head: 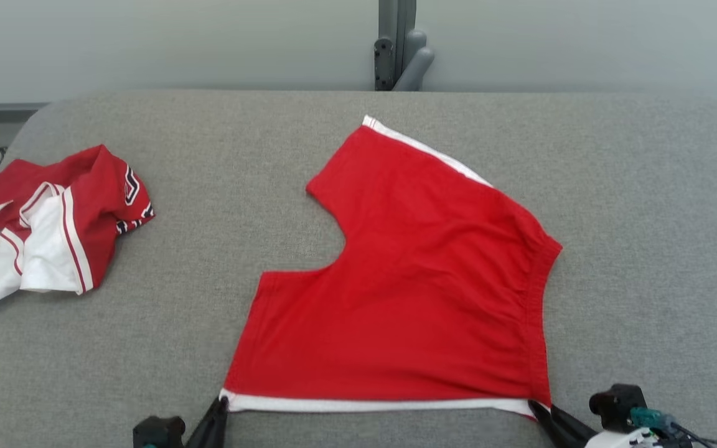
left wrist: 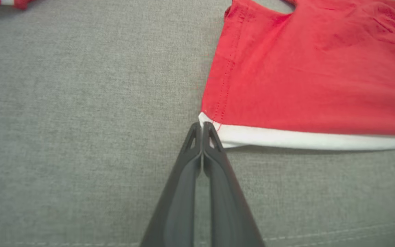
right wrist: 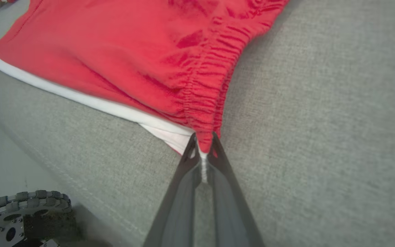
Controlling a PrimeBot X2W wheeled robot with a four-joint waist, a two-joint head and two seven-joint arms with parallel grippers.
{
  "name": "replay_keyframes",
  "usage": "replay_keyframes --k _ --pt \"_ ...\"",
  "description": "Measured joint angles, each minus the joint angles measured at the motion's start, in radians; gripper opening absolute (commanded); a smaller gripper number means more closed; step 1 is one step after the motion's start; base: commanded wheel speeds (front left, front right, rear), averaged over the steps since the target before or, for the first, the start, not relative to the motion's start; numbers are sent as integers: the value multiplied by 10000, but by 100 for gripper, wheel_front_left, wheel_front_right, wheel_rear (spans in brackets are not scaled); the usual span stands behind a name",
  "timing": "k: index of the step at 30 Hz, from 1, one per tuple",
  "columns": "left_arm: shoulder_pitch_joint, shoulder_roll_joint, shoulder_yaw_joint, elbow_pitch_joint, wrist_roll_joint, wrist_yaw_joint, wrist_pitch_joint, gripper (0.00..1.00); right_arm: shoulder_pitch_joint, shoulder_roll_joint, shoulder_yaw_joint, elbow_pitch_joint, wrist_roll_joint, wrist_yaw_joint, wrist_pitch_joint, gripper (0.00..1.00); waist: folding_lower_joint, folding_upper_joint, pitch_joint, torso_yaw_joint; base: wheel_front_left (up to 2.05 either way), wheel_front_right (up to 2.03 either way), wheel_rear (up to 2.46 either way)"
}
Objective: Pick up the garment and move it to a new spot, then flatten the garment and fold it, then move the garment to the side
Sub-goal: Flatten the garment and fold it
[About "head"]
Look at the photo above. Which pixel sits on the red shirt with white sleeves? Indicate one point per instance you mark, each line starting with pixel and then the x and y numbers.
pixel 91 205

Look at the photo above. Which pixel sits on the teal right camera connector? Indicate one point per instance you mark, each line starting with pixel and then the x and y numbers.
pixel 648 418

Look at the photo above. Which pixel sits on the grey metal partition post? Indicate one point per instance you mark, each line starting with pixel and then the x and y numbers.
pixel 403 18

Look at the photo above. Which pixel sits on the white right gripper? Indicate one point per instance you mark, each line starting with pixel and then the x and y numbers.
pixel 613 440

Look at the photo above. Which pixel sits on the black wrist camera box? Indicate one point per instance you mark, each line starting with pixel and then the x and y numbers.
pixel 159 432
pixel 617 404

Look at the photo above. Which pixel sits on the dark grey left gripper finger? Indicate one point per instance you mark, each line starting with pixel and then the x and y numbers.
pixel 209 432

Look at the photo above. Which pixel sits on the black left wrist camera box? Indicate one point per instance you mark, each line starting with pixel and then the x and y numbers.
pixel 159 432

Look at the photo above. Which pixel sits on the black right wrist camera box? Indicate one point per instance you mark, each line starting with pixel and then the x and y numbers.
pixel 617 404

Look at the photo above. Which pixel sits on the red shorts with white stripes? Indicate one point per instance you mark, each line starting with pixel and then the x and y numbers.
pixel 408 280

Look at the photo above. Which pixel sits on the dark post bracket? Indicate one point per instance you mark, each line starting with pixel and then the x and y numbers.
pixel 384 62

